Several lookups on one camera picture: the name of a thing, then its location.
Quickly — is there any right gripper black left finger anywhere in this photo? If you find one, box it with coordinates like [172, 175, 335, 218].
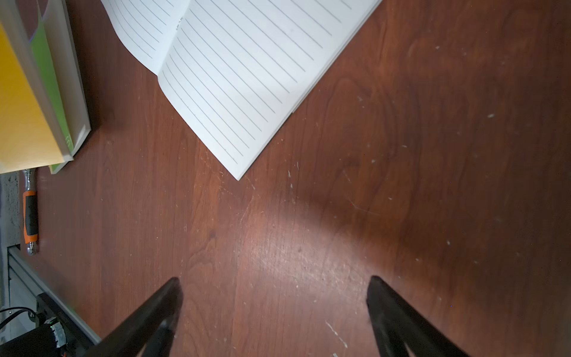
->
[86, 277, 184, 356]

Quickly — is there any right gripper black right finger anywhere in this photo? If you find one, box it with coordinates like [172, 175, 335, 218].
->
[367, 275, 467, 356]

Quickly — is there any yellow cover notebook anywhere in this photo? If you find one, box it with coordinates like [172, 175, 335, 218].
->
[1, 1, 72, 173]

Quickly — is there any lined notebook green cover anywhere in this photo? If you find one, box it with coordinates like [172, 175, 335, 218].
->
[31, 1, 92, 175]

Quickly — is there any orange adjustable wrench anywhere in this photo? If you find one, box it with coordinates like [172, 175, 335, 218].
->
[22, 169, 39, 256]

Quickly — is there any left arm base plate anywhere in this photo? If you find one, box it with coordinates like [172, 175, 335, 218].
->
[0, 292, 97, 357]

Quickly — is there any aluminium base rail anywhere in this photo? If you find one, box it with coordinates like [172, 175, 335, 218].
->
[7, 245, 101, 344]

